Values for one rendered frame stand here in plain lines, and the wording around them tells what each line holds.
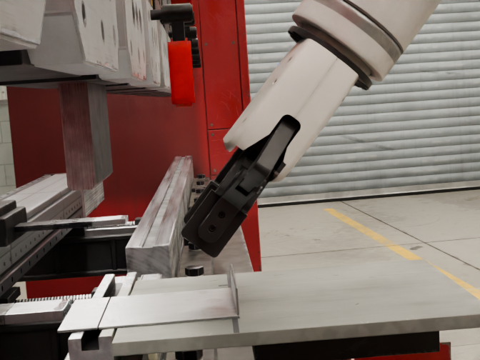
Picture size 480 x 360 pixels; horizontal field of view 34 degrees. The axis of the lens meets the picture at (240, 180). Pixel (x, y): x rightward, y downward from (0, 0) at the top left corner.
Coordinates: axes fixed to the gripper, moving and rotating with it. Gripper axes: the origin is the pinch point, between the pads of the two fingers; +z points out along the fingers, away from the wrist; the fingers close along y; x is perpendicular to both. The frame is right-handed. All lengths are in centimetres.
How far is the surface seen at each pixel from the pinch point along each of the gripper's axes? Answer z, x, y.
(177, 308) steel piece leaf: 6.8, 1.8, 1.0
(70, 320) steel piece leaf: 11.9, -4.3, 2.1
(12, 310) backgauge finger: 14.9, -8.3, -1.0
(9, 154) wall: 153, -132, -730
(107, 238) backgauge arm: 35, -5, -132
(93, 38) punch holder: -6.4, -11.2, 24.4
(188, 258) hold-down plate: 15, 7, -65
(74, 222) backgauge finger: 17, -10, -46
